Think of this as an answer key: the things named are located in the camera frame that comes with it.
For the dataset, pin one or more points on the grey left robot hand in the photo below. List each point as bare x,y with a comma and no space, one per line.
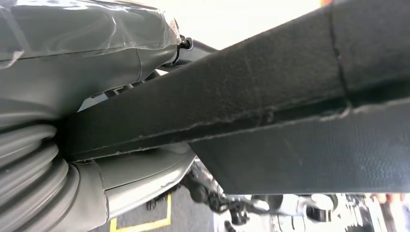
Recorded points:
80,70

